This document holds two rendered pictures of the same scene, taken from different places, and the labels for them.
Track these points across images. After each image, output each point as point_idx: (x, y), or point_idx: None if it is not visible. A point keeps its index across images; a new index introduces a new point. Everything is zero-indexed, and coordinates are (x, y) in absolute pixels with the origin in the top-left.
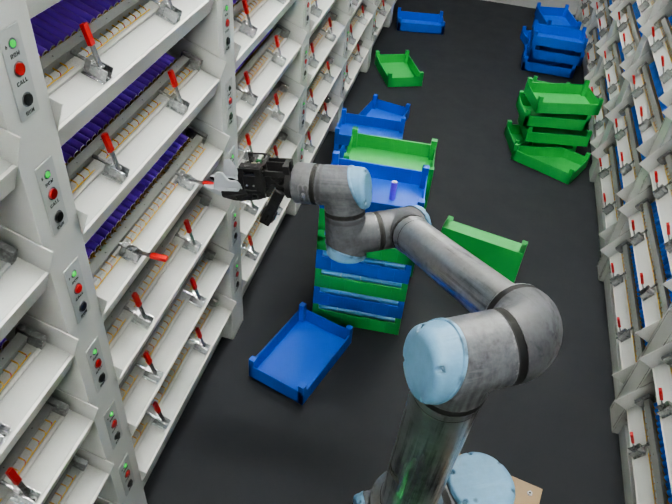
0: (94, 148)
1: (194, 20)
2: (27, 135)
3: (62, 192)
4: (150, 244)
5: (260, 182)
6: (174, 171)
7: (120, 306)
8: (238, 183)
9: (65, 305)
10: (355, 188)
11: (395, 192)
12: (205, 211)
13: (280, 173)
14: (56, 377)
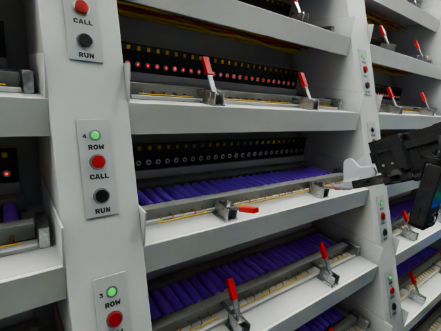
0: (203, 88)
1: (326, 40)
2: None
3: (102, 24)
4: (254, 215)
5: (401, 153)
6: (307, 180)
7: (217, 299)
8: (373, 167)
9: (66, 170)
10: None
11: None
12: (352, 259)
13: (431, 135)
14: (8, 280)
